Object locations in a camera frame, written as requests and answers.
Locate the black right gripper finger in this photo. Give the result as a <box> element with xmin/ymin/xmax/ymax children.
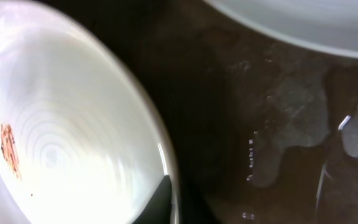
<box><xmin>133</xmin><ymin>175</ymin><xmax>172</xmax><ymax>224</ymax></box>

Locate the pink plate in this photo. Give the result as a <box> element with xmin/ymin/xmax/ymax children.
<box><xmin>0</xmin><ymin>1</ymin><xmax>180</xmax><ymax>223</ymax></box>

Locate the light grey plate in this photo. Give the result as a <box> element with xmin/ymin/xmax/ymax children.
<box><xmin>206</xmin><ymin>0</ymin><xmax>358</xmax><ymax>58</ymax></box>

